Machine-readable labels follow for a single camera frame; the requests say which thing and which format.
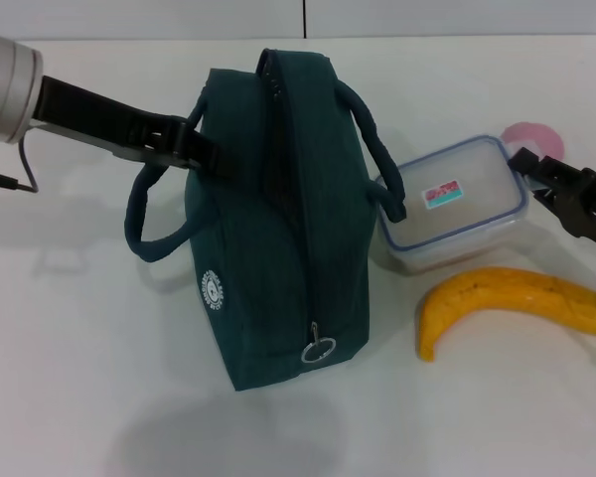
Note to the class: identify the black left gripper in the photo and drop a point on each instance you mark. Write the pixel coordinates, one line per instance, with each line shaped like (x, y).
(94, 121)

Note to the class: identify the pink round peach toy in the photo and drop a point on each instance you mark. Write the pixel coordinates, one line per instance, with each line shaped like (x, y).
(551, 141)

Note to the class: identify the clear plastic container blue seal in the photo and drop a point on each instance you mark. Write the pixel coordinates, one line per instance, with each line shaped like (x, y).
(457, 218)

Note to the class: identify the yellow banana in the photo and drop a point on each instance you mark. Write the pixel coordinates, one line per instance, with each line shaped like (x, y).
(501, 293)

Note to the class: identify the dark teal insulated lunch bag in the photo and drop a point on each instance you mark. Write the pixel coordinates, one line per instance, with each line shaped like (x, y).
(258, 258)

